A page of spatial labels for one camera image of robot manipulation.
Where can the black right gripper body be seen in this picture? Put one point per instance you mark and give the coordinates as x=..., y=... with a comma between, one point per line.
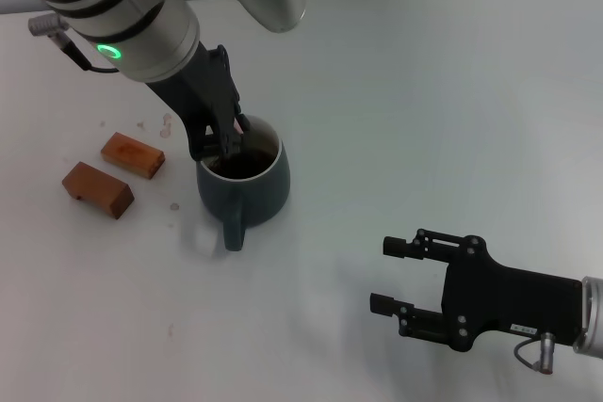
x=509, y=296

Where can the dark coffee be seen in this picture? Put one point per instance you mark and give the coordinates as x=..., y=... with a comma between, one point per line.
x=254, y=164

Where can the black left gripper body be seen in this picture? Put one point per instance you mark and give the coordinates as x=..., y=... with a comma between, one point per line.
x=202, y=91

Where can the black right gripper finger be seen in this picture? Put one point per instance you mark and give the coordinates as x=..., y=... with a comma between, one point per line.
x=398, y=246
x=384, y=304

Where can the plain brown wooden block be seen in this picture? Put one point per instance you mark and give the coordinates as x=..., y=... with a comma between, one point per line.
x=134, y=155

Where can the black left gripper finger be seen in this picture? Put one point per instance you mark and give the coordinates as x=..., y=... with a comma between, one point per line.
x=233, y=140
x=205, y=145

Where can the grey ceramic mug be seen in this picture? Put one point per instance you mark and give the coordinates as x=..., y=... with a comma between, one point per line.
x=249, y=199

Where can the notched brown wooden block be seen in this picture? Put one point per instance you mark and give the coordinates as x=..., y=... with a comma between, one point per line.
x=99, y=188

